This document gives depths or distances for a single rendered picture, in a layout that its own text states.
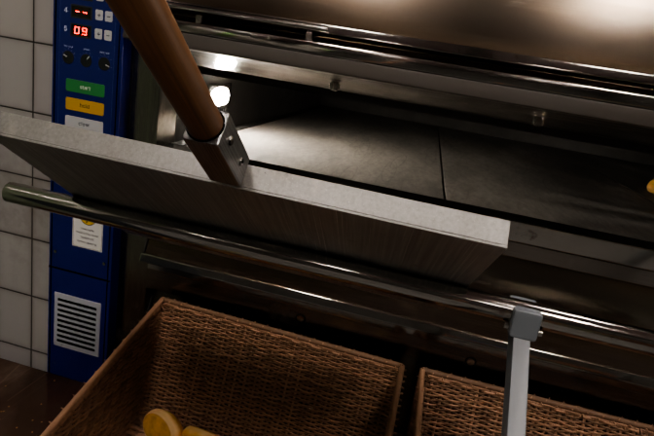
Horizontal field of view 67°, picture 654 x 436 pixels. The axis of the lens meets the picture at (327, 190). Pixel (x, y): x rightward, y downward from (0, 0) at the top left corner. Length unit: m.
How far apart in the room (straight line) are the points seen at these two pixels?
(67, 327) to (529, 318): 1.04
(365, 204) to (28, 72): 0.95
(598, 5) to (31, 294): 1.36
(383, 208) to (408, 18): 0.53
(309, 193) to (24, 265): 1.02
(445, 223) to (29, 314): 1.17
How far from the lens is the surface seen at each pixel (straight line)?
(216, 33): 0.88
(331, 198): 0.48
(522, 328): 0.64
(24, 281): 1.42
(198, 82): 0.37
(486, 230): 0.48
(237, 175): 0.48
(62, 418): 1.01
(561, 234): 1.02
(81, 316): 1.31
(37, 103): 1.27
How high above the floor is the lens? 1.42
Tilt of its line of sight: 15 degrees down
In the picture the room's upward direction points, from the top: 9 degrees clockwise
